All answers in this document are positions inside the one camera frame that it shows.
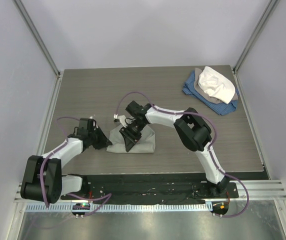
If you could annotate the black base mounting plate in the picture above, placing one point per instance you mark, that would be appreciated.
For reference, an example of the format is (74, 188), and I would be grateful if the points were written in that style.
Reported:
(153, 189)

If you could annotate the aluminium frame post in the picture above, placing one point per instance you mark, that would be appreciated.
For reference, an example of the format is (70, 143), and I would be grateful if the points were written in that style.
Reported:
(263, 20)
(36, 35)

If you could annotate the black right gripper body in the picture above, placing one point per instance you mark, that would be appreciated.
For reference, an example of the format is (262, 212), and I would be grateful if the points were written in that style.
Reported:
(136, 126)

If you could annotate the right aluminium frame post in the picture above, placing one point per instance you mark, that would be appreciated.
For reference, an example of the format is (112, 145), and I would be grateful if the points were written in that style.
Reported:
(263, 20)

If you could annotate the blue checked cloth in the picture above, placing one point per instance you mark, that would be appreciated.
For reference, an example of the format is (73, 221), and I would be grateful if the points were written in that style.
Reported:
(221, 109)

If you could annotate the beige grey cloth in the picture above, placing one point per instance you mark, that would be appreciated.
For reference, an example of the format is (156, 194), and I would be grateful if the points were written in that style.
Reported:
(197, 72)

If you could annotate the left aluminium frame post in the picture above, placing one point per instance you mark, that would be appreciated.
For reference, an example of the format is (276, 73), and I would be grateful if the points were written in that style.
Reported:
(36, 35)

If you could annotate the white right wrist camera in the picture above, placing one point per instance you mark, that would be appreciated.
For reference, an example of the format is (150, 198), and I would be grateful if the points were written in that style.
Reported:
(119, 119)

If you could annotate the white cloth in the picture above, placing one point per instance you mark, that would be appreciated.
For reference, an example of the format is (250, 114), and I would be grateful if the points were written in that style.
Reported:
(216, 85)

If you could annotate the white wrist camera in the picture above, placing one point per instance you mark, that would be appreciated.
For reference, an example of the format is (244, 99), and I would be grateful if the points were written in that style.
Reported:
(119, 119)
(94, 122)

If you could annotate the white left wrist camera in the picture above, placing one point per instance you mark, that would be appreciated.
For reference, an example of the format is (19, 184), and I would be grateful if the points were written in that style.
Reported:
(94, 122)

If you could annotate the front aluminium frame rail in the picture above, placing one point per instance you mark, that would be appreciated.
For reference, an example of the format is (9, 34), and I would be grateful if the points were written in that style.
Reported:
(257, 190)

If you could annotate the grey cloth napkin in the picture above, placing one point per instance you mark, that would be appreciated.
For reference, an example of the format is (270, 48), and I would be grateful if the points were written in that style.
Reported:
(145, 145)

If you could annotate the white slotted cable duct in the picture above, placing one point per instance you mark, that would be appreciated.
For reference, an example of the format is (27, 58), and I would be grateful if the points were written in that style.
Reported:
(79, 207)

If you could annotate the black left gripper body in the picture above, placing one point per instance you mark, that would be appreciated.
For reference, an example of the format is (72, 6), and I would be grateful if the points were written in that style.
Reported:
(92, 135)

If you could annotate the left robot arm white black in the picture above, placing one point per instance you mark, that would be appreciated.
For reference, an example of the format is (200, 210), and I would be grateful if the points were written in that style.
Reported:
(43, 180)

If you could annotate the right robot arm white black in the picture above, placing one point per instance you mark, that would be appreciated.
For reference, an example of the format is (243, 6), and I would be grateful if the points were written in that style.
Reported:
(193, 131)

